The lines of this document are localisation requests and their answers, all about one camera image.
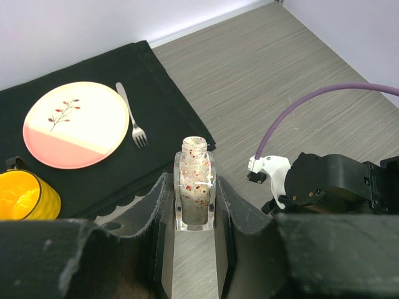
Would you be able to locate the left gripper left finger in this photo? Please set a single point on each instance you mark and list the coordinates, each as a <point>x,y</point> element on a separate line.
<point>129,257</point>

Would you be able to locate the glitter nail polish bottle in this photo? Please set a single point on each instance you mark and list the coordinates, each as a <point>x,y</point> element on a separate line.
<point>194,178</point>

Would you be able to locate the black cloth placemat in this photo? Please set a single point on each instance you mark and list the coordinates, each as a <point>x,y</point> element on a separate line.
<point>158,107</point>

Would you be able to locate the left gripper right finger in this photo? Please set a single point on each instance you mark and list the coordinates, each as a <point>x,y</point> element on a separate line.
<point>302,255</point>

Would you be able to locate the pink cream plate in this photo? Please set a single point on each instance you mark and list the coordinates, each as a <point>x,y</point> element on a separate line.
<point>76,125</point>

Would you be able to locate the yellow mug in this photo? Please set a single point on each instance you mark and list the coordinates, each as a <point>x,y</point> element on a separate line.
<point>25,196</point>

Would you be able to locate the silver fork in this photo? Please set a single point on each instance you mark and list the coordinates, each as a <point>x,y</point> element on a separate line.
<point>138,134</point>

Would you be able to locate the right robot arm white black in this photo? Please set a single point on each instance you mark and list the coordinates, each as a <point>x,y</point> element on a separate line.
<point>334,184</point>

